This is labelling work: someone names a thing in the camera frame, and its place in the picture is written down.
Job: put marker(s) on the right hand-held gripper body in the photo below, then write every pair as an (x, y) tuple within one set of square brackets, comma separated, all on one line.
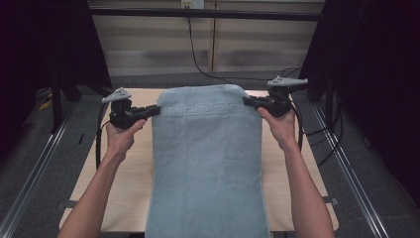
[(279, 99)]

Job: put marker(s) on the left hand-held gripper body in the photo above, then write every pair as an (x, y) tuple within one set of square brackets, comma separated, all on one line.
[(124, 114)]

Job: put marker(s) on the light blue terry towel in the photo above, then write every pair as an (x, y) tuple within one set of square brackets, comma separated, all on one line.
[(208, 158)]

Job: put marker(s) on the person's left hand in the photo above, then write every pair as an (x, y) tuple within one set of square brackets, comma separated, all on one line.
[(120, 139)]

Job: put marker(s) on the person's right hand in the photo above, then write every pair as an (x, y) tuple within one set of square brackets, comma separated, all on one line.
[(280, 129)]

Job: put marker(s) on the black metal stand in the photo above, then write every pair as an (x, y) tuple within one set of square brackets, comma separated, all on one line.
[(57, 105)]

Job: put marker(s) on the black horizontal metal bar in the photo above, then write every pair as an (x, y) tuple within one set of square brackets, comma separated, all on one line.
[(204, 14)]

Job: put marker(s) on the dark curtain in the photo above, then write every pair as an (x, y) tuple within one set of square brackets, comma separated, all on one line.
[(373, 66), (39, 43)]

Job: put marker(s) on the metal floor rail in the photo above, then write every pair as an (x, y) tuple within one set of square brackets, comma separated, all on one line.
[(33, 178), (350, 172)]

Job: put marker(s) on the white wall socket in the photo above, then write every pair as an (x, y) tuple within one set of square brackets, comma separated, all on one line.
[(192, 4)]

